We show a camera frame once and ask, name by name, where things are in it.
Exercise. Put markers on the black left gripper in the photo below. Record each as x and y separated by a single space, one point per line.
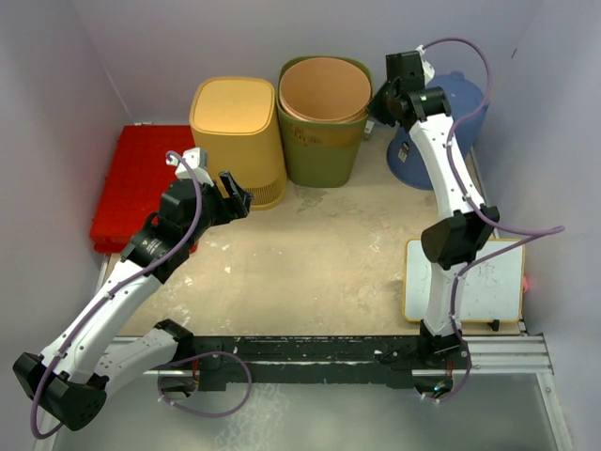
236 208

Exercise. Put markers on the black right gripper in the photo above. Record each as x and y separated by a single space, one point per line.
377 112

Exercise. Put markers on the pink bin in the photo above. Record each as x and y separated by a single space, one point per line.
324 89

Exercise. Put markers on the olive green ribbed bin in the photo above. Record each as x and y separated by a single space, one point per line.
317 154

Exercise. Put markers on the yellow ribbed waste basket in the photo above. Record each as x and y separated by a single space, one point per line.
235 120

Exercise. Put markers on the red plastic tray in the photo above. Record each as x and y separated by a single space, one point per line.
136 179

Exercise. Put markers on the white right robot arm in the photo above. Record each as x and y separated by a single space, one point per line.
465 221

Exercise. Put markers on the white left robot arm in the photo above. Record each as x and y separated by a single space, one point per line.
71 378

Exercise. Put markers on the small white cardboard box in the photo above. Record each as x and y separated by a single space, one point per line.
368 129

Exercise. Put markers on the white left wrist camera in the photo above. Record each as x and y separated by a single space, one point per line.
193 160

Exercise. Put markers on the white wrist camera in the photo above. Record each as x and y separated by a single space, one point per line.
193 160
428 69

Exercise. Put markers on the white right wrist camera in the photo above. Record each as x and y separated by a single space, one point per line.
428 69

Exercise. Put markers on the small whiteboard with orange frame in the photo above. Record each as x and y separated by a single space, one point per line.
492 291

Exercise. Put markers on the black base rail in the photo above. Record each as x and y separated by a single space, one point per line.
395 361

